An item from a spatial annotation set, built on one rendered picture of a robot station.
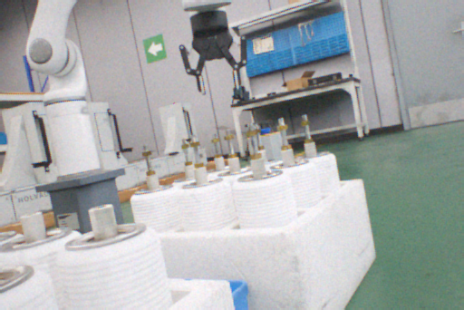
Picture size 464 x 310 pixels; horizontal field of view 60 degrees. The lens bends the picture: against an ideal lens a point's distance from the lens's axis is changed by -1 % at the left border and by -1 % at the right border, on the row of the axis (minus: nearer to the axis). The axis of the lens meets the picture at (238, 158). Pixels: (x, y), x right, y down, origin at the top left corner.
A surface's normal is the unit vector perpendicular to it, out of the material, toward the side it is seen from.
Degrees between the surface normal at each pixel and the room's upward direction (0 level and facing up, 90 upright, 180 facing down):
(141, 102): 90
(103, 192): 90
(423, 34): 90
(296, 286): 90
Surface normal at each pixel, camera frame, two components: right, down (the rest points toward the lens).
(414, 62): -0.40, 0.13
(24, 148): 0.89, -0.15
